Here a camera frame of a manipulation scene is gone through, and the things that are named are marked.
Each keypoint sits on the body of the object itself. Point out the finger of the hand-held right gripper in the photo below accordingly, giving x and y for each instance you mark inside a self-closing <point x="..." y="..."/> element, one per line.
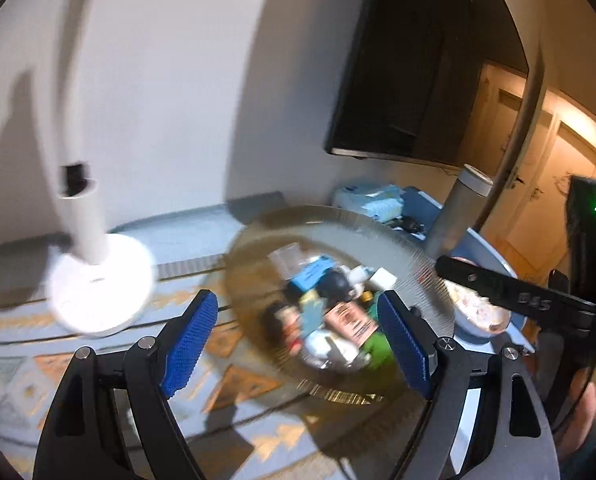
<point x="478" y="280"/>

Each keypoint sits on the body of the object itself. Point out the amber ribbed glass bowl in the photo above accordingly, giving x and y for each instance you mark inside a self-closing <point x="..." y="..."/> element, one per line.
<point x="258" y="270"/>

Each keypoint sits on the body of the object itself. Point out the brown printed packet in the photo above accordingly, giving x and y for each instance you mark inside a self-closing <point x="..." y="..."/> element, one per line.
<point x="350" y="322"/>

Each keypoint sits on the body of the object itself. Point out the clear tape dispenser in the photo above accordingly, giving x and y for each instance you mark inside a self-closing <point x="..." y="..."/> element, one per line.
<point x="328" y="350"/>

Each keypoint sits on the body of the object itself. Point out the person's right hand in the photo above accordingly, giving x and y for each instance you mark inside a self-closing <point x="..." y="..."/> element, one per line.
<point x="580" y="420"/>

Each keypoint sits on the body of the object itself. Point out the white blue tissue box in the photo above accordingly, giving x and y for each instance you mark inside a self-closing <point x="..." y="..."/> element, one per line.
<point x="373" y="202"/>

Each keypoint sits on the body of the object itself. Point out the white desk lamp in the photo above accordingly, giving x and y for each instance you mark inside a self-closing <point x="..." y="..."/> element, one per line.
<point x="82" y="210"/>

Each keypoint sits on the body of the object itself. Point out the small white block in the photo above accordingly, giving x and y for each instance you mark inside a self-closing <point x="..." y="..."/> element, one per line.
<point x="384" y="279"/>

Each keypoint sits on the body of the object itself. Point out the small black object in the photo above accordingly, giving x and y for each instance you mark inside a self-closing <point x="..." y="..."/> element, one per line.
<point x="410" y="224"/>

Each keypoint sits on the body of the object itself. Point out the plain wooden door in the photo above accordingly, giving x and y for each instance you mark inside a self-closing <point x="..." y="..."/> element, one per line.
<point x="493" y="110"/>

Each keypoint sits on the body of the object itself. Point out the clear measuring cup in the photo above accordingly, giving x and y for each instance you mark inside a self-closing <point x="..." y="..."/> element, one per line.
<point x="285" y="259"/>

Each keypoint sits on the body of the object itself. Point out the blue lighter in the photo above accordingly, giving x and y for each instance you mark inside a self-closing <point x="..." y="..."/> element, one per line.
<point x="310" y="275"/>

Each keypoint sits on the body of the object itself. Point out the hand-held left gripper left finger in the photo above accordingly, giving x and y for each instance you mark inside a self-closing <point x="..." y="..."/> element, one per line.
<point x="190" y="345"/>

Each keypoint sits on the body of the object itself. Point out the grey thermos tumbler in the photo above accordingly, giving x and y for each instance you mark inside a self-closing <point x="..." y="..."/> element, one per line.
<point x="453" y="210"/>

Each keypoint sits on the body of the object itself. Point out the green translucent figure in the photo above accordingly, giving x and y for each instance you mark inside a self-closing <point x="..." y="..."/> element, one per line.
<point x="378" y="350"/>

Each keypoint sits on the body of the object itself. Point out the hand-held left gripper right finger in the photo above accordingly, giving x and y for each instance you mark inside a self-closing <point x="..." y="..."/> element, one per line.
<point x="405" y="345"/>

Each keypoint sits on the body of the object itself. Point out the pink bunny plate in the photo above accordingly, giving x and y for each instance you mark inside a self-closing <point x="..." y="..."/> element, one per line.
<point x="478" y="315"/>

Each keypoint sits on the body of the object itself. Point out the black flat television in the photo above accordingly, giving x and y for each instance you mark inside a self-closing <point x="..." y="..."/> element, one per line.
<point x="403" y="60"/>

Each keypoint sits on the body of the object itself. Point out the patterned woven table mat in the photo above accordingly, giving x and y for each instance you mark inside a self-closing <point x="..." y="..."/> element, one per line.
<point x="258" y="385"/>

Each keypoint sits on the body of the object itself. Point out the black ant figure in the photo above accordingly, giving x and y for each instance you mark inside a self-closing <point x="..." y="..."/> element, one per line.
<point x="335" y="285"/>

